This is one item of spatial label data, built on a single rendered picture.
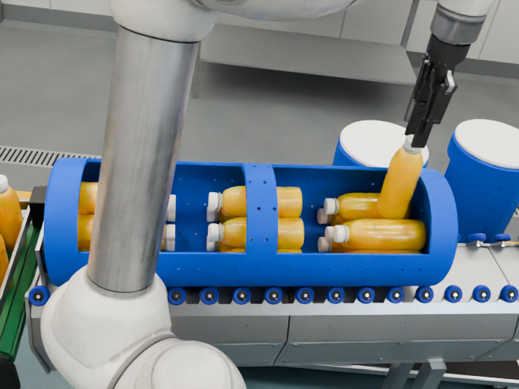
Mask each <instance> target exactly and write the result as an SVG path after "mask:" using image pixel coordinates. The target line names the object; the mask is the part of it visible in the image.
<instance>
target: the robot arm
mask: <svg viewBox="0 0 519 389"><path fill-rule="evenodd" d="M363 1H364V0H108V4H109V8H110V12H111V14H112V16H113V18H114V21H115V22H116V23H118V24H119V26H118V33H117V44H116V50H115V57H114V68H113V75H112V80H111V87H110V99H109V104H108V111H107V122H106V128H105V134H104V141H103V152H102V158H101V165H100V176H99V182H98V189H97V199H96V206H95V212H94V219H93V230H92V236H91V243H90V254H89V260H88V264H87V265H86V266H84V267H83V268H81V269H80V270H78V271H77V272H76V273H75V274H74V275H73V276H72V277H71V278H70V280H69V281H68V282H66V283H64V284H63V285H61V287H59V288H58V289H57V290H56V291H55V292H54V293H53V294H52V295H51V296H50V298H49V300H48V301H47V303H46V305H45V307H44V309H43V312H42V317H41V335H42V342H43V345H44V347H45V350H46V353H47V355H48V357H49V359H50V360H51V362H52V363H53V365H54V366H55V368H56V369H57V370H58V371H59V372H60V373H61V374H62V376H63V377H64V378H65V379H66V380H67V382H68V383H69V384H70V385H71V386H72V387H73V388H74V389H246V385H245V382H244V380H243V377H242V375H241V373H240V372H239V370H238V369H237V367H236V366H235V364H234V363H233V362H232V361H231V360H230V359H229V358H228V357H227V356H226V355H225V354H224V353H223V352H222V351H220V350H218V349H217V348H215V347H213V346H211V345H208V344H207V343H203V342H199V341H194V340H180V339H179V338H177V337H176V336H175V335H174V334H173V333H172V332H171V318H170V314H169V309H168V292H167V289H166V287H165V285H164V283H163V282H162V280H161V279H160V277H159V276H158V275H157V274H156V268H157V264H158V256H159V252H160V248H161V240H162V236H163V231H164V227H165V219H166V215H167V211H168V203H169V199H170V195H171V187H172V183H173V178H174V174H175V166H176V162H177V158H178V150H179V146H180V142H181V134H182V130H183V125H184V121H185V113H186V109H187V105H188V97H189V93H190V88H191V84H192V77H193V72H194V68H195V60H196V56H197V52H198V44H199V41H202V40H203V39H204V38H205V37H206V36H207V35H208V34H209V33H210V32H211V31H212V29H213V27H214V25H215V22H216V20H217V19H218V17H219V16H220V14H221V13H222V12H223V13H227V14H231V15H237V16H239V17H243V18H246V19H253V20H261V21H293V20H304V19H315V18H319V17H321V16H324V15H328V14H331V13H334V12H340V11H343V10H345V9H347V8H350V7H351V6H353V5H356V4H358V3H359V2H363ZM495 1H496V0H439V1H438V3H437V5H436V10H435V13H434V16H433V18H432V22H431V25H430V31H431V33H432V35H431V37H430V40H429V44H428V46H427V48H426V51H427V53H424V55H423V58H422V66H421V69H420V71H419V76H418V79H417V81H416V86H415V89H414V91H413V95H412V98H413V99H415V101H414V107H413V110H412V113H411V116H410V118H409V122H408V124H407V127H406V129H405V135H406V136H408V135H411V134H413V135H414V137H413V139H412V143H411V147H416V148H425V146H426V143H427V140H428V138H429V135H430V132H431V129H432V128H433V124H440V123H441V121H442V118H443V116H444V113H445V112H446V108H447V107H448V105H449V102H450V100H451V97H452V95H453V93H454V92H455V91H456V89H457V87H458V83H454V82H453V75H454V73H455V68H456V65H457V64H459V63H462V62H463V61H464V60H465V59H466V56H467V53H468V51H469V49H470V46H471V43H474V42H476V41H477V38H478V36H479V34H480V30H481V29H482V26H483V23H484V21H485V20H486V17H487V13H488V12H489V10H490V7H491V6H492V4H493V3H494V2H495Z"/></svg>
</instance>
